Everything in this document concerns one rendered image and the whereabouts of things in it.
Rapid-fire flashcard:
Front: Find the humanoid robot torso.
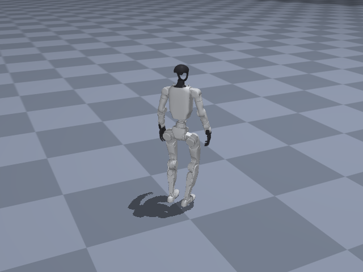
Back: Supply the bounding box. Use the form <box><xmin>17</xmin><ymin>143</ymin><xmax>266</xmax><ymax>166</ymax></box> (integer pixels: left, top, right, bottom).
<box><xmin>168</xmin><ymin>83</ymin><xmax>193</xmax><ymax>141</ymax></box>

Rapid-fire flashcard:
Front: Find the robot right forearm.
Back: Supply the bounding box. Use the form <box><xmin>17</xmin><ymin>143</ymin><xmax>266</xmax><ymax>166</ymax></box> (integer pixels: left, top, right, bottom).
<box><xmin>200</xmin><ymin>109</ymin><xmax>211</xmax><ymax>132</ymax></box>

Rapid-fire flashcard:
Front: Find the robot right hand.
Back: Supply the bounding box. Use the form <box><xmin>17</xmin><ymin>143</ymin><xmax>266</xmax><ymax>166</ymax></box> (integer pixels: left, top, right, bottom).
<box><xmin>205</xmin><ymin>130</ymin><xmax>212</xmax><ymax>146</ymax></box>

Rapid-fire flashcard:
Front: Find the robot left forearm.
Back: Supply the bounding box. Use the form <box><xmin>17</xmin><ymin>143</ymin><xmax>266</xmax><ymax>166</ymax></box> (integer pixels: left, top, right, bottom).
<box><xmin>157</xmin><ymin>110</ymin><xmax>165</xmax><ymax>128</ymax></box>

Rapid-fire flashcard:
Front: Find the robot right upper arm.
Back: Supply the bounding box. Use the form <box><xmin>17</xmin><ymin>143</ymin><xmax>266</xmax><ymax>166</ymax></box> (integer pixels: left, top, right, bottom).
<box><xmin>189</xmin><ymin>88</ymin><xmax>205</xmax><ymax>117</ymax></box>

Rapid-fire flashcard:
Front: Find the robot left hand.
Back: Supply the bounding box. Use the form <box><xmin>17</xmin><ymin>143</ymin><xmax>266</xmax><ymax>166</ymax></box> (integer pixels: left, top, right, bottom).
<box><xmin>158</xmin><ymin>124</ymin><xmax>166</xmax><ymax>141</ymax></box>

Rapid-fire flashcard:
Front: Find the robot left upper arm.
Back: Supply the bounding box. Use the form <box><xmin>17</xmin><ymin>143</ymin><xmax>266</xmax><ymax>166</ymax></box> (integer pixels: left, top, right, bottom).
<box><xmin>158</xmin><ymin>86</ymin><xmax>170</xmax><ymax>113</ymax></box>

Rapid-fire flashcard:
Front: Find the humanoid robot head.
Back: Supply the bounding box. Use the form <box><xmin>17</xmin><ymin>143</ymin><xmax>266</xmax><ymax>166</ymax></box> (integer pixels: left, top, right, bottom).
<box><xmin>174</xmin><ymin>64</ymin><xmax>189</xmax><ymax>88</ymax></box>

